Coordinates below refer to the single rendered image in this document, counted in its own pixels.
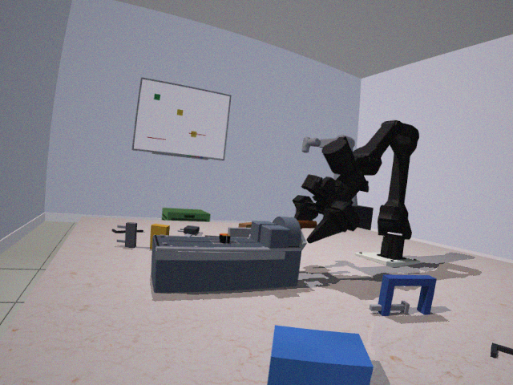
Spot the blue rectangular block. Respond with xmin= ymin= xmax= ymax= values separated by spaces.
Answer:
xmin=267 ymin=325 xmax=374 ymax=385

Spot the yellow rectangular bar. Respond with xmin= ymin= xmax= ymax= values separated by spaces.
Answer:
xmin=150 ymin=224 xmax=170 ymax=249

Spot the blue c-clamp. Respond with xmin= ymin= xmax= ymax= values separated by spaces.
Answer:
xmin=370 ymin=274 xmax=437 ymax=316

